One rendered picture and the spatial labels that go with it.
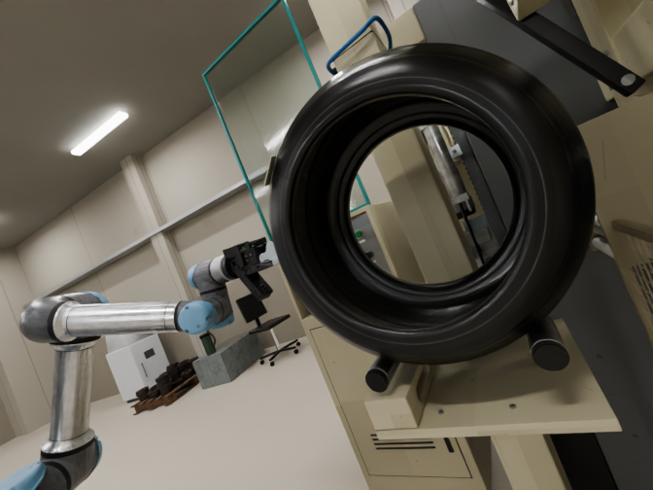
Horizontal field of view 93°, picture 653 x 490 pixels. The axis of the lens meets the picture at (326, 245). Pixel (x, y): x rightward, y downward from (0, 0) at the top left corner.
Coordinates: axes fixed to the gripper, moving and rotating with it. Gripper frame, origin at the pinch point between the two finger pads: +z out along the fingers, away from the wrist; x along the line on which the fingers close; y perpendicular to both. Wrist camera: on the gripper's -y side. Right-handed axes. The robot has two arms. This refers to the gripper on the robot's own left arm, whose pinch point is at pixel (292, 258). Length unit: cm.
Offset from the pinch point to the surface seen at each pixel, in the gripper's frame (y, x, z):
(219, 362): -125, 215, -329
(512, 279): -10.6, -11.9, 44.1
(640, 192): -7, 19, 68
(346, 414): -82, 57, -39
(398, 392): -29.0, -9.3, 21.1
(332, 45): 54, 26, 17
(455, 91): 16.8, -11.6, 43.6
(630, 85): 13, 20, 71
